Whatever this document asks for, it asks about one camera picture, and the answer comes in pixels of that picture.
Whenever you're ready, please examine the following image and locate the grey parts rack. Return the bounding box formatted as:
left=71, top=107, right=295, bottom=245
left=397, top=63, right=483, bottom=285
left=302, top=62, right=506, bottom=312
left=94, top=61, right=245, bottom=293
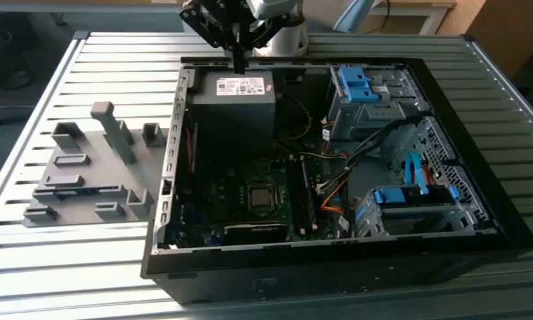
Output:
left=20, top=101, right=167, bottom=228

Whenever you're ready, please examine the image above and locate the black RAM slot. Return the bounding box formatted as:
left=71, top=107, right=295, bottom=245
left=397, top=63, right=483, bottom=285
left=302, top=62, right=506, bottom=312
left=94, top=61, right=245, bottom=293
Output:
left=286, top=155, right=303, bottom=234

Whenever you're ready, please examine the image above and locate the black PC case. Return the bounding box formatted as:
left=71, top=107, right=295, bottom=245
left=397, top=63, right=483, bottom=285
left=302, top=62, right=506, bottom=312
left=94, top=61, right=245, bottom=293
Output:
left=139, top=56, right=533, bottom=304

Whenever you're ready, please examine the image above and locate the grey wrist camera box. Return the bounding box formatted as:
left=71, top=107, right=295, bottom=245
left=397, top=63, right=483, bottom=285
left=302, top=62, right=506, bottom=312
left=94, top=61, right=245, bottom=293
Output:
left=246, top=0, right=291, bottom=20

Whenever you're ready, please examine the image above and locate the grey power supply unit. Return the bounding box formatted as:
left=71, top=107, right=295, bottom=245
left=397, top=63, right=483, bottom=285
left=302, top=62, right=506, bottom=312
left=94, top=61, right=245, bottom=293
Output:
left=186, top=71, right=278, bottom=157

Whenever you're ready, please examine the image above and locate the yellow wire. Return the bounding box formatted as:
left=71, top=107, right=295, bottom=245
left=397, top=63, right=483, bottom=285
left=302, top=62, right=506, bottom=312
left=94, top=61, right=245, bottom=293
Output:
left=277, top=93, right=313, bottom=143

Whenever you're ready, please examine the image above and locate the black hanging cable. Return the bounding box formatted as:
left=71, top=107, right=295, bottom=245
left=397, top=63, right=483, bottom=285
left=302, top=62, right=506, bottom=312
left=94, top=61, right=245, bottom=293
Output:
left=366, top=0, right=393, bottom=35

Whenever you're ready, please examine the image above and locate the silver CPU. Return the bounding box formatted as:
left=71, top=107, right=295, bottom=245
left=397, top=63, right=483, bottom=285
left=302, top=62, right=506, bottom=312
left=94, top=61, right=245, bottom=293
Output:
left=250, top=188, right=274, bottom=207

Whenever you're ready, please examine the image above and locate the blue flat wire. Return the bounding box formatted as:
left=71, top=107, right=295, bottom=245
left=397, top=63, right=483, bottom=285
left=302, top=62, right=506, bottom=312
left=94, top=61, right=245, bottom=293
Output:
left=403, top=151, right=430, bottom=196

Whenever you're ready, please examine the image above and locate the black cable bundle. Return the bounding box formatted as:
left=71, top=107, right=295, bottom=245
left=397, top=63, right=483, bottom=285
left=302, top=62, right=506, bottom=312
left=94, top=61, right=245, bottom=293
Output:
left=341, top=116, right=427, bottom=174

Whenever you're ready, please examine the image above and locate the green motherboard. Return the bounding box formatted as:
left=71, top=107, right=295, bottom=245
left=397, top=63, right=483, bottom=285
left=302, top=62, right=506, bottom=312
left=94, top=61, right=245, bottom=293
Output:
left=177, top=146, right=351, bottom=247

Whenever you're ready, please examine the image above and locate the grey metal drive cage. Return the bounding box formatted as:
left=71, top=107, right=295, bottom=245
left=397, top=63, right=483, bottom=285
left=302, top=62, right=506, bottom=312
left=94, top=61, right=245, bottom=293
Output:
left=327, top=66, right=427, bottom=141
left=353, top=185, right=489, bottom=237

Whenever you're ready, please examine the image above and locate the hard disk in blue carrier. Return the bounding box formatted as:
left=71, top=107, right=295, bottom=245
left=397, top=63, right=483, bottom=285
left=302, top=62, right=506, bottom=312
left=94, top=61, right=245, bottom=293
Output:
left=371, top=185, right=462, bottom=205

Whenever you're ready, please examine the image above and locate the multicolour power wire bundle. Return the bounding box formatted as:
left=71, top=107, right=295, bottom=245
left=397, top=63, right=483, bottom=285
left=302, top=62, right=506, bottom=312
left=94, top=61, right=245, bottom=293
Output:
left=274, top=139, right=350, bottom=161

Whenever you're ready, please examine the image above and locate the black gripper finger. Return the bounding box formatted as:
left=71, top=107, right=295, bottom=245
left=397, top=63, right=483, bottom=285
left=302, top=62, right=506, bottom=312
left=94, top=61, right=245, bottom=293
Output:
left=238, top=13, right=302, bottom=74
left=179, top=1, right=241, bottom=74

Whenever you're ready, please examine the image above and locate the metal CPU socket cover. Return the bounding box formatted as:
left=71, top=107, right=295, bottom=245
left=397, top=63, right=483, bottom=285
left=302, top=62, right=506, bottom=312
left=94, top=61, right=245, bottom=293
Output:
left=246, top=179, right=279, bottom=214

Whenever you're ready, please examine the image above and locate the wooden cabinet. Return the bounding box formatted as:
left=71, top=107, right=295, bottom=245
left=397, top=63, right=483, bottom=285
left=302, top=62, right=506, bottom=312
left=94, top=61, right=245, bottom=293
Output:
left=465, top=0, right=533, bottom=79

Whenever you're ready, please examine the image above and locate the orange wire bundle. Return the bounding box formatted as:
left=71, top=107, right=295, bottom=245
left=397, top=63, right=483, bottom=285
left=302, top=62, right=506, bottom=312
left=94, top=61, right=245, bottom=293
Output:
left=321, top=176, right=351, bottom=214

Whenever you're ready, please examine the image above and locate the white-framed wooden desk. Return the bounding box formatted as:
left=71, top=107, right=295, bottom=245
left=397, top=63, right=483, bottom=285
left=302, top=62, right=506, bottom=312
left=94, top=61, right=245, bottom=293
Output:
left=354, top=0, right=457, bottom=36

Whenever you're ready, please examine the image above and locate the blue disk carrier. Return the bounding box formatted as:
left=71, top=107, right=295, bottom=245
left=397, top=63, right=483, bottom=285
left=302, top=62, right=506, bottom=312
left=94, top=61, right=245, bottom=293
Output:
left=338, top=66, right=379, bottom=104

